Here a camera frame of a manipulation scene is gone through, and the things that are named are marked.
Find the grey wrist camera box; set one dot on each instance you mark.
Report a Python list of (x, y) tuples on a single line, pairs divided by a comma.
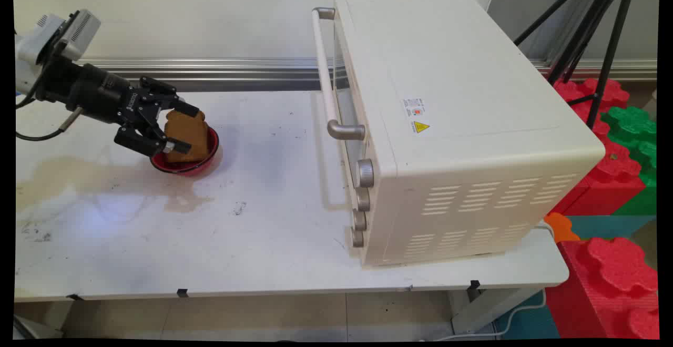
[(81, 31)]

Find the orange foam block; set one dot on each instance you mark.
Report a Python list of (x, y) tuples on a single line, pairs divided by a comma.
[(562, 228)]

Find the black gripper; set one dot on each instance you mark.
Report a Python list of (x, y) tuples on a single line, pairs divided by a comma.
[(94, 92)]

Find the teal foam block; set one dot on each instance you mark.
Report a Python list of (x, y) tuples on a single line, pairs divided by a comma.
[(610, 226)]

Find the large silver oven knob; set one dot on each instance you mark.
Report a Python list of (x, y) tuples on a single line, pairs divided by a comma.
[(365, 173)]

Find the red bowl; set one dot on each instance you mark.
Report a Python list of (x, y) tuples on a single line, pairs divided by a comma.
[(207, 160)]

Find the aluminium rail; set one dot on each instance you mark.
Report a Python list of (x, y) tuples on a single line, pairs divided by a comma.
[(210, 68)]

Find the brown bread slice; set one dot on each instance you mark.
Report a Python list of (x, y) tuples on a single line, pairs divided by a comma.
[(189, 134)]

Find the black tripod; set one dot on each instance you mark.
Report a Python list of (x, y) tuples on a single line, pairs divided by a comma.
[(612, 42)]

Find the yellow warning sticker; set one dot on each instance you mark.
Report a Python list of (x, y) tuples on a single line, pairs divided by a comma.
[(420, 126)]

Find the green foam block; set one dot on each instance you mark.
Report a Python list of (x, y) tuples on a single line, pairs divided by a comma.
[(633, 126)]

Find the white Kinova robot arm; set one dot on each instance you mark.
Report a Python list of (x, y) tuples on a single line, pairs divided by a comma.
[(26, 55)]

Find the large red foam block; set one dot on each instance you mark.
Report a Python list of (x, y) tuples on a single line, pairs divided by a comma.
[(610, 289)]

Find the white label sticker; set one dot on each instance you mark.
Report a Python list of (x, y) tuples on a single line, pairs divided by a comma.
[(414, 107)]

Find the teal floor mat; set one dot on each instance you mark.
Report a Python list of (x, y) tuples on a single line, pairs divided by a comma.
[(528, 323)]

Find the white table leg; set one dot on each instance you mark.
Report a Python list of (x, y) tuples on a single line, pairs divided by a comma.
[(489, 307)]

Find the black tape piece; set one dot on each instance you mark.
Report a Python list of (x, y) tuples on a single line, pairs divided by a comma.
[(182, 292), (74, 297), (475, 284)]

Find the cream toaster oven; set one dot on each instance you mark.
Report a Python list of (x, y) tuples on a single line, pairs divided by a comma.
[(462, 126)]

